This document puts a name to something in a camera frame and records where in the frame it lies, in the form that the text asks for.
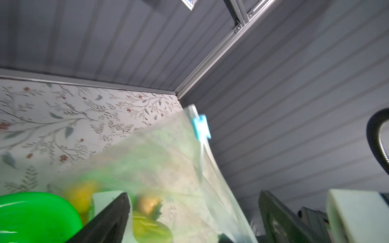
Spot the small yellow lemon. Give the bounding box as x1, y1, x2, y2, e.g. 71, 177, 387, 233
65, 181, 99, 214

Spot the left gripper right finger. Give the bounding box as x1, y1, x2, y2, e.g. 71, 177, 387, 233
218, 233, 233, 243

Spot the blue bag zipper slider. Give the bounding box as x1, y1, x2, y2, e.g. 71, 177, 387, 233
190, 114, 212, 142

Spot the green apple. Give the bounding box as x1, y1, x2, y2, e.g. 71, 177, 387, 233
132, 211, 173, 243

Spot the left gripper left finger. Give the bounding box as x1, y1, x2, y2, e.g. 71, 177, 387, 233
67, 192, 131, 243

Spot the green plastic basket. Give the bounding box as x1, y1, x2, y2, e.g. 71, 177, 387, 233
1, 192, 83, 243

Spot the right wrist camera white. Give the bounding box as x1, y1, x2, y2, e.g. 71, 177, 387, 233
326, 189, 389, 243

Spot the orange carrot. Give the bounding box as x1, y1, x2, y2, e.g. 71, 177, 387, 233
135, 194, 163, 218

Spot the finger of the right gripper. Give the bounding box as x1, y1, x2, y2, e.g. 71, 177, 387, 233
258, 190, 331, 243

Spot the clear zip top bag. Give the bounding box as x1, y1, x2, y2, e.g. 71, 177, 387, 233
52, 105, 256, 243

